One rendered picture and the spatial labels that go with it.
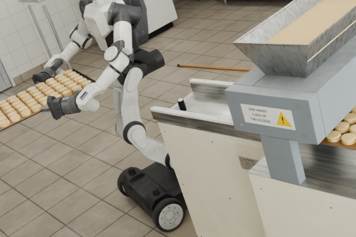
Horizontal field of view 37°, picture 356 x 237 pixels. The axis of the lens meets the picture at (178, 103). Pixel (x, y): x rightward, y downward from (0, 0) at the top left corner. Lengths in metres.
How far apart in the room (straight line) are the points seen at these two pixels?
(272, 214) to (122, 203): 1.76
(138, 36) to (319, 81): 1.46
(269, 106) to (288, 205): 0.41
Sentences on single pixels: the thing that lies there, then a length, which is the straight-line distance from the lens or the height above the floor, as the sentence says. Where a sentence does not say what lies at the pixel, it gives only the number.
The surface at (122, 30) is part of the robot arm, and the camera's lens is 2.64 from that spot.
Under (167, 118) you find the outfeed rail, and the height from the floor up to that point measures 0.86.
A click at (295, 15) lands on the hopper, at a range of 2.04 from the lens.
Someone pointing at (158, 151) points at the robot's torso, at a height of 0.38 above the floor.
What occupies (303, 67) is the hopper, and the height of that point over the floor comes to 1.23.
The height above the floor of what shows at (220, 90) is 0.87.
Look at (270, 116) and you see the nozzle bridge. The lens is 1.73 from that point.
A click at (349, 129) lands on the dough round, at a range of 1.94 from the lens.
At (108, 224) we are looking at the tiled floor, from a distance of 3.50.
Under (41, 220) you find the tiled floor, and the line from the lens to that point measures 3.86.
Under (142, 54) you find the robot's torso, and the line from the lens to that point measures 3.02.
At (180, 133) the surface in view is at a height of 0.80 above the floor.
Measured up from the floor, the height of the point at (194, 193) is 0.44.
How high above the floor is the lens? 1.92
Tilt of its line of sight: 24 degrees down
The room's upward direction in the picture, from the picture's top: 18 degrees counter-clockwise
